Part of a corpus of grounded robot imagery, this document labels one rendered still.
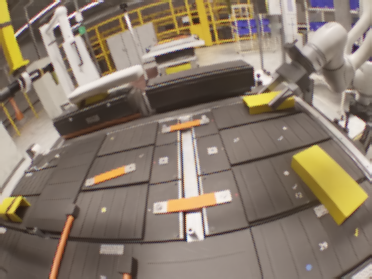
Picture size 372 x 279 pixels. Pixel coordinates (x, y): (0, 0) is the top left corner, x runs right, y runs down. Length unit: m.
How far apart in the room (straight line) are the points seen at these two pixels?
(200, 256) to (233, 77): 0.59
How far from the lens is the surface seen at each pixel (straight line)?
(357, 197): 0.35
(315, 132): 0.51
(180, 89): 0.67
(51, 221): 0.51
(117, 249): 0.35
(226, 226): 0.32
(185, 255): 0.29
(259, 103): 0.55
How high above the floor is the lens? 1.28
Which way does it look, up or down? 35 degrees down
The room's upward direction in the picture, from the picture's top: 16 degrees counter-clockwise
